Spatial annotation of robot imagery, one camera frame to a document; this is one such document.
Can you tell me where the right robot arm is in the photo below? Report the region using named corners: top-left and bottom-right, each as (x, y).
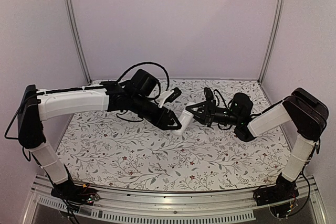
top-left (185, 88), bottom-right (329, 201)

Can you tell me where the floral patterned table mat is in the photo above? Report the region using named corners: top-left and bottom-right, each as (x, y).
top-left (54, 78), bottom-right (299, 193)

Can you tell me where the front aluminium rail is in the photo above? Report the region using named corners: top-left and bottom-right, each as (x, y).
top-left (22, 175), bottom-right (329, 223)

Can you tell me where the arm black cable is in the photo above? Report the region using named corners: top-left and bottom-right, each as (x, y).
top-left (117, 61), bottom-right (171, 91)
top-left (217, 122), bottom-right (236, 130)

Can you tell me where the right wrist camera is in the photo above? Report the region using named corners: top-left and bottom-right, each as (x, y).
top-left (204, 87), bottom-right (214, 101)

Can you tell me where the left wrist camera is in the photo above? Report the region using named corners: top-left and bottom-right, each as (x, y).
top-left (166, 87), bottom-right (182, 103)

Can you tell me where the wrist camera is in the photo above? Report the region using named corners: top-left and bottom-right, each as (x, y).
top-left (166, 87), bottom-right (182, 103)
top-left (204, 87), bottom-right (214, 101)

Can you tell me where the white remote control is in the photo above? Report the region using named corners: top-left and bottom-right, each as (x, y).
top-left (172, 108), bottom-right (193, 136)

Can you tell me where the aluminium frame post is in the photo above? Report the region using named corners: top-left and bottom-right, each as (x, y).
top-left (64, 0), bottom-right (92, 83)
top-left (258, 0), bottom-right (285, 85)

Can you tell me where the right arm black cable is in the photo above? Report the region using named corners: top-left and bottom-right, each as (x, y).
top-left (217, 122), bottom-right (236, 130)

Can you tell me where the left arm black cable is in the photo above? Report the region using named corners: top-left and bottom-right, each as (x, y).
top-left (117, 61), bottom-right (171, 91)

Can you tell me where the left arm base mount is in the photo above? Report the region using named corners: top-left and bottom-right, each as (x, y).
top-left (51, 180), bottom-right (100, 205)

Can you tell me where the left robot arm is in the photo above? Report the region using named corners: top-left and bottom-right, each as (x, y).
top-left (17, 69), bottom-right (182, 200)

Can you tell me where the right aluminium frame post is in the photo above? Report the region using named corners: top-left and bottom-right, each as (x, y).
top-left (258, 0), bottom-right (285, 85)

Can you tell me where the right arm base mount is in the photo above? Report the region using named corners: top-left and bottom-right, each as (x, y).
top-left (253, 176), bottom-right (299, 206)

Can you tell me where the left aluminium frame post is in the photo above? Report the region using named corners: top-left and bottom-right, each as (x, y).
top-left (64, 0), bottom-right (92, 83)

